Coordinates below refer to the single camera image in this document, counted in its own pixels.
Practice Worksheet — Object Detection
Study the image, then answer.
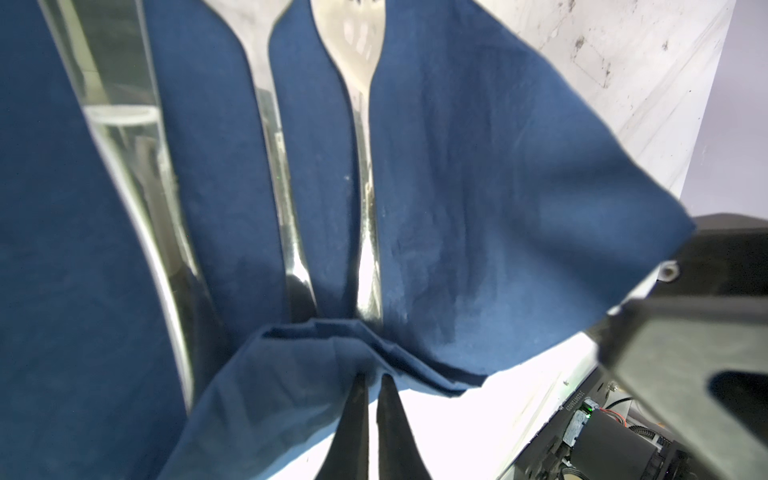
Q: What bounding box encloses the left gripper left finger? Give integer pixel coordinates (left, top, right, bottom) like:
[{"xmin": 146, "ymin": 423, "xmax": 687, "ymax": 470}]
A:
[{"xmin": 315, "ymin": 374, "xmax": 369, "ymax": 480}]

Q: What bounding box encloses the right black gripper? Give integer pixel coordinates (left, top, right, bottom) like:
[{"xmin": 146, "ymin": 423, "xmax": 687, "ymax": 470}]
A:
[{"xmin": 597, "ymin": 213, "xmax": 767, "ymax": 479}]

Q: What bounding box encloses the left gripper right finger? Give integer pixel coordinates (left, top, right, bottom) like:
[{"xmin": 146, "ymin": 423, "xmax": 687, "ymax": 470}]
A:
[{"xmin": 376, "ymin": 374, "xmax": 432, "ymax": 480}]

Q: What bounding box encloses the blue paper napkin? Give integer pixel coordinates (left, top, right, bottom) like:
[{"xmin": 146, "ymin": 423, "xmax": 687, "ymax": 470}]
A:
[{"xmin": 1, "ymin": 1, "xmax": 694, "ymax": 479}]

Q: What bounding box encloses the silver fork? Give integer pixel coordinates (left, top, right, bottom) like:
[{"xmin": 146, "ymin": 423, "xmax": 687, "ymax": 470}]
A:
[{"xmin": 310, "ymin": 0, "xmax": 386, "ymax": 330}]

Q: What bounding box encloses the silver spoon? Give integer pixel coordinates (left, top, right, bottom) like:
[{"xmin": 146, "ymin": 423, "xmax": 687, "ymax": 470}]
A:
[{"xmin": 206, "ymin": 0, "xmax": 317, "ymax": 323}]

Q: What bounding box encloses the silver table knife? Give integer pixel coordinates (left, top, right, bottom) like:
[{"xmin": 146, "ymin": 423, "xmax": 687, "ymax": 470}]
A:
[{"xmin": 39, "ymin": 1, "xmax": 228, "ymax": 411}]

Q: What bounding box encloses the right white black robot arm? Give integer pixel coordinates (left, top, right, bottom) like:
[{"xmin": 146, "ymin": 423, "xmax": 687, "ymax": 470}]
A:
[{"xmin": 504, "ymin": 213, "xmax": 767, "ymax": 479}]

